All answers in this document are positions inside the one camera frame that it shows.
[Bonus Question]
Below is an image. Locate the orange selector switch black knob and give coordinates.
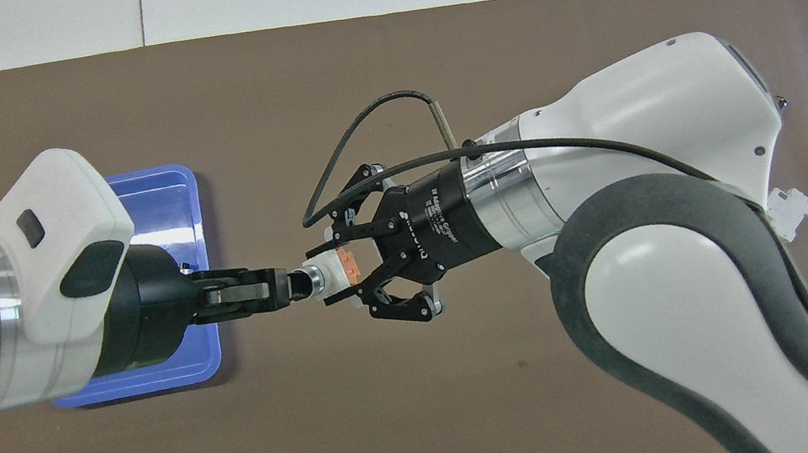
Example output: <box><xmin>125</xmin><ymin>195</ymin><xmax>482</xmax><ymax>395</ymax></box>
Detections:
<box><xmin>283</xmin><ymin>245</ymin><xmax>368</xmax><ymax>307</ymax></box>

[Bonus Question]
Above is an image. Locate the white red terminal block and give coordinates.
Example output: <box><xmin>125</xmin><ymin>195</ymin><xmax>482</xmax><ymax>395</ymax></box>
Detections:
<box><xmin>762</xmin><ymin>182</ymin><xmax>808</xmax><ymax>247</ymax></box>

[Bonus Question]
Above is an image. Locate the blue plastic tray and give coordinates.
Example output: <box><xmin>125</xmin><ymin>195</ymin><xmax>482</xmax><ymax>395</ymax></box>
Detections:
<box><xmin>17</xmin><ymin>161</ymin><xmax>231</xmax><ymax>413</ymax></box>

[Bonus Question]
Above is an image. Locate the brown table mat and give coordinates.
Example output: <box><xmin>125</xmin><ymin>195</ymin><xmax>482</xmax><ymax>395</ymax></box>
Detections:
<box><xmin>0</xmin><ymin>0</ymin><xmax>808</xmax><ymax>453</ymax></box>

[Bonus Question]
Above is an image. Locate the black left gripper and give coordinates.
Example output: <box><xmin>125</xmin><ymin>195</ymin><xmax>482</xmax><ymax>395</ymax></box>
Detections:
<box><xmin>78</xmin><ymin>219</ymin><xmax>311</xmax><ymax>379</ymax></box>

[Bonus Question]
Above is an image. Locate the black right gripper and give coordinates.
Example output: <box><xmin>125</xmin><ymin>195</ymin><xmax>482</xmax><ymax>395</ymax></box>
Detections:
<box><xmin>302</xmin><ymin>143</ymin><xmax>517</xmax><ymax>342</ymax></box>

